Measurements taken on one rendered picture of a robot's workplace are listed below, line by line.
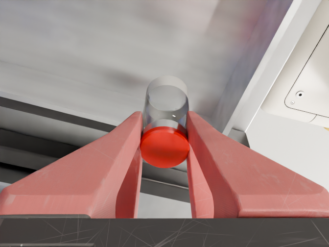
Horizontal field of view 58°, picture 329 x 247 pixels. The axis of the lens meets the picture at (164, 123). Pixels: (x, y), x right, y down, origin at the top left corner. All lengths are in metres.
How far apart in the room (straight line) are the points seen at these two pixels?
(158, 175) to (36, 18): 0.15
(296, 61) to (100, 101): 0.78
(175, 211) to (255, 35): 0.19
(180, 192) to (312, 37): 0.73
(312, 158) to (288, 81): 0.71
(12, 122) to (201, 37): 0.16
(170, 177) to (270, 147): 1.24
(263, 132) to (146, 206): 1.14
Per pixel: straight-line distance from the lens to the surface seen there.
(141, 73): 0.21
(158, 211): 0.31
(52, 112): 0.22
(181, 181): 0.25
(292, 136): 1.46
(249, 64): 0.18
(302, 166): 1.62
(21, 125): 0.26
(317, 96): 1.01
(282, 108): 1.00
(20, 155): 0.26
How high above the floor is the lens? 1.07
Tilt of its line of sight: 54 degrees down
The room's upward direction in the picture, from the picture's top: 177 degrees counter-clockwise
